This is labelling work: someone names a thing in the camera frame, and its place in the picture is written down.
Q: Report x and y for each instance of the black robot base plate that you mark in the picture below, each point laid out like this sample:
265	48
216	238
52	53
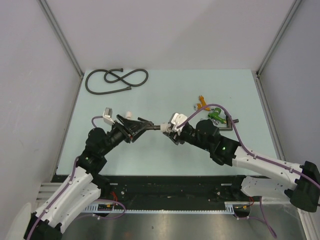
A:
174	192

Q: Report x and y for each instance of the left aluminium frame post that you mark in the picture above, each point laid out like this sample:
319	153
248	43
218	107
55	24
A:
56	28

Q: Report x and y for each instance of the aluminium frame post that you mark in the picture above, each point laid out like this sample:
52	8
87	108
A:
279	35
56	28

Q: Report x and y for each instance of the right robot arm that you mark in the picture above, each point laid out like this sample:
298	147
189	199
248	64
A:
299	183

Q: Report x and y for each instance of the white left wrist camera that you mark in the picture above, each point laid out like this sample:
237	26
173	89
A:
107	116

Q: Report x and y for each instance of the right aluminium frame post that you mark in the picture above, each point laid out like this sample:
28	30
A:
279	35

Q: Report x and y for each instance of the white plastic pipe coupling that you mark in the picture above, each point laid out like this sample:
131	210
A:
128	115

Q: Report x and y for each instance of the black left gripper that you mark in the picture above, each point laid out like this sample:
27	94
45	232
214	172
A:
127	134

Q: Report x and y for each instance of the green faucet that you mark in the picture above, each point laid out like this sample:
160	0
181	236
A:
215	115

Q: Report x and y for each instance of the orange faucet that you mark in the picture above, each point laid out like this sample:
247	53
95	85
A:
199	104

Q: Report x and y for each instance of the slotted grey cable duct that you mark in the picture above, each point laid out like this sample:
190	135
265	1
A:
226	208

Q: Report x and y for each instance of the brushed steel water faucet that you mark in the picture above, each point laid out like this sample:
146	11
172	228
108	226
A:
149	125

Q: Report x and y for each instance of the dark metal L-shaped faucet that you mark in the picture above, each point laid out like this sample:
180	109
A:
229	124

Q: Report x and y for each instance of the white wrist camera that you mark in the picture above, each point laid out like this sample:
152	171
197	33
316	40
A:
107	116
176	120

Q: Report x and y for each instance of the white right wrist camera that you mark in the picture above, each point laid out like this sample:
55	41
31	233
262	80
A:
176	120

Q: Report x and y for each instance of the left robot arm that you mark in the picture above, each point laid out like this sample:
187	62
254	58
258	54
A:
84	184

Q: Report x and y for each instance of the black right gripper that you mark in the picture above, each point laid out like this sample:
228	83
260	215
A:
175	138

